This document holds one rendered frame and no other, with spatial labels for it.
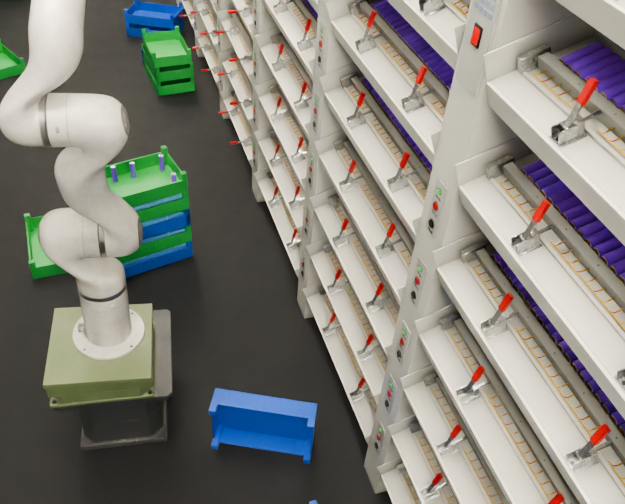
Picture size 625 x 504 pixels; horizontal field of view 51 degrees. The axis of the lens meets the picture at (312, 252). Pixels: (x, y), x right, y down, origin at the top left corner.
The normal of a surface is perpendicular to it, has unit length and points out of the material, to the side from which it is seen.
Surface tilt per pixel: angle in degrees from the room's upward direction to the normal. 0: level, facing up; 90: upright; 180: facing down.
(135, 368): 2
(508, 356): 21
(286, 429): 90
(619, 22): 111
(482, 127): 90
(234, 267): 0
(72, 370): 2
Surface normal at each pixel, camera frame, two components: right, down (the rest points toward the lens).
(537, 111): -0.27, -0.63
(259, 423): -0.14, 0.66
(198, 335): 0.07, -0.74
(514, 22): 0.30, 0.66
